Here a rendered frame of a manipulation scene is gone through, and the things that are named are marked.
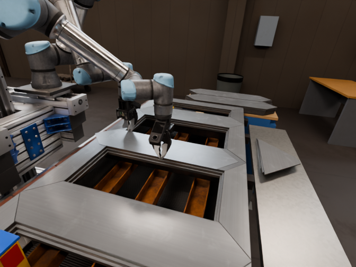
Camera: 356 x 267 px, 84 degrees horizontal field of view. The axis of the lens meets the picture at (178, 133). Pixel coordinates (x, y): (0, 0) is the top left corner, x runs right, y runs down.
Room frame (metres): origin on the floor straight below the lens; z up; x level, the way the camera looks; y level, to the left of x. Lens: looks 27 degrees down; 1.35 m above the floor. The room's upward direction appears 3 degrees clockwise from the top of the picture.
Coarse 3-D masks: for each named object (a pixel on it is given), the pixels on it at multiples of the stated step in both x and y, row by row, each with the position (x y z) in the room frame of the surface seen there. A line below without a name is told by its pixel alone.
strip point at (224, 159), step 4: (220, 148) 0.84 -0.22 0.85; (220, 152) 0.81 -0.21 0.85; (224, 152) 0.81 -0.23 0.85; (220, 156) 0.77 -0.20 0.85; (224, 156) 0.77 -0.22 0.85; (228, 156) 0.77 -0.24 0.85; (220, 160) 0.74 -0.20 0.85; (224, 160) 0.74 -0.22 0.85; (228, 160) 0.74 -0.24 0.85; (232, 160) 0.75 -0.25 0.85; (236, 160) 0.75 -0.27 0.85; (220, 164) 0.71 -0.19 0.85; (224, 164) 0.71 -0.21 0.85; (228, 164) 0.71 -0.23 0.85; (216, 168) 0.67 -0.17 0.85
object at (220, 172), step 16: (224, 112) 1.42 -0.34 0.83; (208, 128) 1.12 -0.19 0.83; (224, 128) 1.10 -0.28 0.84; (96, 160) 0.71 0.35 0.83; (144, 160) 0.74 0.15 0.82; (160, 160) 0.73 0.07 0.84; (240, 160) 0.75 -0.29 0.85; (80, 176) 0.60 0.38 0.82; (16, 224) 0.37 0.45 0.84; (48, 240) 0.34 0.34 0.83; (64, 240) 0.33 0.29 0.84; (80, 256) 0.30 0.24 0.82; (96, 256) 0.30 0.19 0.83; (112, 256) 0.30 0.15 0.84
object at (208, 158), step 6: (204, 150) 0.81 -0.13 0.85; (210, 150) 0.82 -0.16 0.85; (216, 150) 0.82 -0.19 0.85; (204, 156) 0.76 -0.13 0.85; (210, 156) 0.77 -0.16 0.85; (216, 156) 0.77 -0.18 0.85; (198, 162) 0.71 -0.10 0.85; (204, 162) 0.72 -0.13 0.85; (210, 162) 0.72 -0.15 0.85; (216, 162) 0.72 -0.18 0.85
